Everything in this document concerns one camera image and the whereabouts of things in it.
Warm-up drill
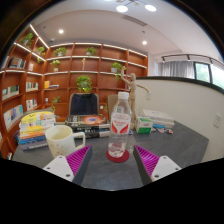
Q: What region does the window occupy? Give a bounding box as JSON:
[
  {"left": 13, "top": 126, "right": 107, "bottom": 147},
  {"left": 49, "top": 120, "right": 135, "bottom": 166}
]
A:
[{"left": 194, "top": 61, "right": 224, "bottom": 89}]

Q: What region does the wooden artist mannequin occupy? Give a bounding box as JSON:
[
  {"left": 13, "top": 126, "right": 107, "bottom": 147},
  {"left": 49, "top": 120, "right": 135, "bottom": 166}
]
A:
[{"left": 119, "top": 65, "right": 153, "bottom": 131}]

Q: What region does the small green and white box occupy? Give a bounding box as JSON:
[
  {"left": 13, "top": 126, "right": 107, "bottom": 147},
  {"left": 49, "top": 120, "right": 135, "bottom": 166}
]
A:
[{"left": 134, "top": 116, "right": 154, "bottom": 135}]

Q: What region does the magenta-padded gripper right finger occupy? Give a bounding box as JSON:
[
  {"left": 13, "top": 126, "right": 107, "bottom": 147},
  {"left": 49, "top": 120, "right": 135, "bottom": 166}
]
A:
[{"left": 133, "top": 144, "right": 183, "bottom": 186}]

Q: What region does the clear plastic water bottle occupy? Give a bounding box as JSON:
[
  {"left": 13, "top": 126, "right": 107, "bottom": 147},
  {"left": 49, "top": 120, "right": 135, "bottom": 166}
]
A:
[{"left": 107, "top": 91, "right": 133, "bottom": 159}]

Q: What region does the grey curtain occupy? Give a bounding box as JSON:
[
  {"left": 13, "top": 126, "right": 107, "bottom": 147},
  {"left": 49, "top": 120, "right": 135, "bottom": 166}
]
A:
[{"left": 161, "top": 60, "right": 195, "bottom": 79}]

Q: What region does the white wall socket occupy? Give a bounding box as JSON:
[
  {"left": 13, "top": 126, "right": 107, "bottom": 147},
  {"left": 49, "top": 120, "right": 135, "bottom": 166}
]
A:
[{"left": 213, "top": 113, "right": 224, "bottom": 129}]

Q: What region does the black ceiling track rail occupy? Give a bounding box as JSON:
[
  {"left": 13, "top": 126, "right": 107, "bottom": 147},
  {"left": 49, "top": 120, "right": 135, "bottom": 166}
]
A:
[{"left": 160, "top": 53, "right": 224, "bottom": 68}]

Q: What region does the branched ceiling lamp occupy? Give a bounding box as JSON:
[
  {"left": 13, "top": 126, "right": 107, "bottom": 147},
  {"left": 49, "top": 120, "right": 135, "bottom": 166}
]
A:
[{"left": 114, "top": 0, "right": 158, "bottom": 14}]

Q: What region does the cream mug with red print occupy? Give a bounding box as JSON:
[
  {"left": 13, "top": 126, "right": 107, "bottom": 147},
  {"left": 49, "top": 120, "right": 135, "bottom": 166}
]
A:
[{"left": 44, "top": 124, "right": 87, "bottom": 159}]

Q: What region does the dark office chair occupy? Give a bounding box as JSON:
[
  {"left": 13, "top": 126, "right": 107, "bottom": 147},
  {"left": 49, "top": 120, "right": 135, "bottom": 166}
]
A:
[{"left": 68, "top": 92, "right": 100, "bottom": 118}]

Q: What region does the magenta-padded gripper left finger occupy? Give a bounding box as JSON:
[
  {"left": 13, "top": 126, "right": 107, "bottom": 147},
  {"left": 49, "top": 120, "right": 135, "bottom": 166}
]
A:
[{"left": 42, "top": 144, "right": 94, "bottom": 186}]

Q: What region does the flat white box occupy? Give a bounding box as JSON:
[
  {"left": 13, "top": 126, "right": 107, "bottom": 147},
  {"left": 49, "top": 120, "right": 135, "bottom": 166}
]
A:
[{"left": 142, "top": 109, "right": 176, "bottom": 130}]

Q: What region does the stack of dark books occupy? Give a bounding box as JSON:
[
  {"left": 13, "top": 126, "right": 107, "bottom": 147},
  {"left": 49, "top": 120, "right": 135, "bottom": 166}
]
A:
[{"left": 64, "top": 114, "right": 112, "bottom": 139}]

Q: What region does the stack of colourful books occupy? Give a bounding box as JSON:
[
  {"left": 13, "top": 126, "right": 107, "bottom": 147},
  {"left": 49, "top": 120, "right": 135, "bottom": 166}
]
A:
[{"left": 16, "top": 110, "right": 57, "bottom": 152}]

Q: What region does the wooden shelf unit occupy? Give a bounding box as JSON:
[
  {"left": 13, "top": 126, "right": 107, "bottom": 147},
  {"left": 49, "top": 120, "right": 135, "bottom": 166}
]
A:
[{"left": 0, "top": 23, "right": 149, "bottom": 159}]

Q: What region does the brown cardboard sheet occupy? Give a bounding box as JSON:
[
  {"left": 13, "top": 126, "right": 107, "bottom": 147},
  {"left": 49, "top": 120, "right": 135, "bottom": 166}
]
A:
[{"left": 106, "top": 93, "right": 119, "bottom": 121}]

